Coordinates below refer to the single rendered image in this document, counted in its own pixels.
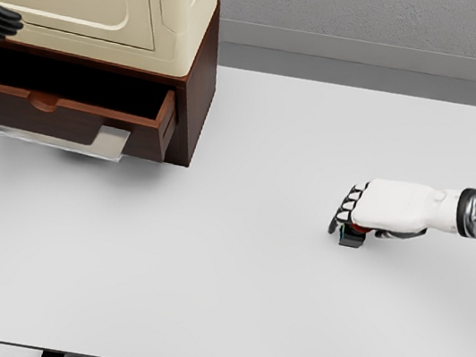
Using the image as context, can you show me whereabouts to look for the brown wooden drawer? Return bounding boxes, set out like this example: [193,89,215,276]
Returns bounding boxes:
[0,61,184,173]

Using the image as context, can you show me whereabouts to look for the small black red switch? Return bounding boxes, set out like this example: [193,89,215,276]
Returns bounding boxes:
[336,221,369,250]

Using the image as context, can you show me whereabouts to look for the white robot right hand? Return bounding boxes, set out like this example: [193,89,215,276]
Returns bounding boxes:
[326,171,448,252]

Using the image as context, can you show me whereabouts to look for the brown cabinet with cream top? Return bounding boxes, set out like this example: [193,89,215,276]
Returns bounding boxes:
[0,0,231,171]

